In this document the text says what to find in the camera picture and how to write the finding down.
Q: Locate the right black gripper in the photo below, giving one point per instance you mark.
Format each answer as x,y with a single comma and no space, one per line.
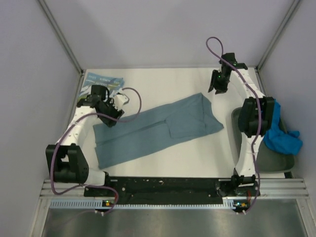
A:
222,89

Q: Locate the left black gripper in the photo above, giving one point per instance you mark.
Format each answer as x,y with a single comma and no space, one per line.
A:
116,113

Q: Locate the grey-blue t shirt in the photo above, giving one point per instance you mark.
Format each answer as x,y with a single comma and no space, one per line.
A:
154,130

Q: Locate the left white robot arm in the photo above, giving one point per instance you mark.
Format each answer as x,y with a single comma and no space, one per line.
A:
65,159

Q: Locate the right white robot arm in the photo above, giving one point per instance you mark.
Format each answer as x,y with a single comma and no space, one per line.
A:
254,120

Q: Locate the folded printed blue t shirt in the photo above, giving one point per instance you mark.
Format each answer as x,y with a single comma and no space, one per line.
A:
114,85

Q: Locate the bright blue t shirt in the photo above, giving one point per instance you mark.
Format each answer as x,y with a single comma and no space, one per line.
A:
287,143

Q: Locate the grey plastic bin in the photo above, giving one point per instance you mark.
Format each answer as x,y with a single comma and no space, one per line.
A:
268,161

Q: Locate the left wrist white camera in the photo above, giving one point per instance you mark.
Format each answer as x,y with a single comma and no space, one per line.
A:
120,100

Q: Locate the right aluminium frame post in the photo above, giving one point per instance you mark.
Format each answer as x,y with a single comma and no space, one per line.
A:
295,4

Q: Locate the aluminium frame post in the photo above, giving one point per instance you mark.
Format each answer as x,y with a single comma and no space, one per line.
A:
60,36
295,4

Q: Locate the left aluminium frame post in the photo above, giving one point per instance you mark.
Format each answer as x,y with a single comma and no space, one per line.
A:
60,36

